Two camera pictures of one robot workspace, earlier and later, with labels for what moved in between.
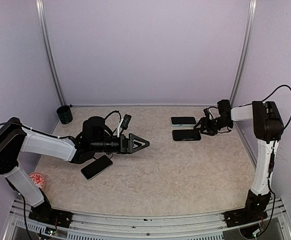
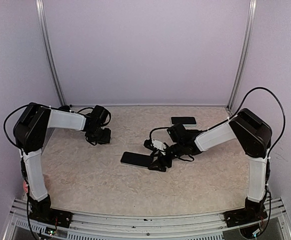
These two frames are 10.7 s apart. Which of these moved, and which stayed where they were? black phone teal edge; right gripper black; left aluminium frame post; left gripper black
Moved: left gripper black; right gripper black
Stayed: left aluminium frame post; black phone teal edge
